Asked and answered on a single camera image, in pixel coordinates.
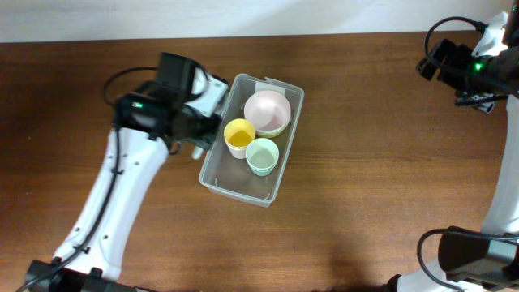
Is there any yellow plastic cup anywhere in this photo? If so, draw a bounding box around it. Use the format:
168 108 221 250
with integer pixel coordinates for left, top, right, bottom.
224 118 255 149

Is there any pink plastic cup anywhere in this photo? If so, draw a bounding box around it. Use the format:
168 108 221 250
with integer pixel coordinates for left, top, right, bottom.
228 146 247 160

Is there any yellow plastic bowl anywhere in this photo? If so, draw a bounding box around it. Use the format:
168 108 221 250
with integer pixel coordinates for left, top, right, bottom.
256 128 284 139

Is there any cream plastic cup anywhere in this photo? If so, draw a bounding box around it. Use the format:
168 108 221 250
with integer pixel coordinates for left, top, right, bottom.
246 138 280 167

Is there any pink plastic bowl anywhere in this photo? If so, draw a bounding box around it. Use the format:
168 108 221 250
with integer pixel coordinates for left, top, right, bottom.
244 90 291 131

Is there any grey plastic spoon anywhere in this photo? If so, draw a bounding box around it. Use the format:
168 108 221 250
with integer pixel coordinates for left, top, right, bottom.
191 146 204 160

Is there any green plastic cup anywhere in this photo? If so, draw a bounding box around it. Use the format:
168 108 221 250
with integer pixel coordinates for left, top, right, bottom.
247 161 277 177

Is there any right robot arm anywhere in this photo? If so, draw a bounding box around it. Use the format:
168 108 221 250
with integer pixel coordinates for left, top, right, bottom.
385 2 518 292

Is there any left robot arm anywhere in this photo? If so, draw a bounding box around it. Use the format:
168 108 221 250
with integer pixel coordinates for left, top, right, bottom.
20 53 229 291

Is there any clear plastic storage container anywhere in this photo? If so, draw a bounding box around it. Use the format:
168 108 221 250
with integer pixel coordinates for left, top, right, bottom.
199 74 305 208

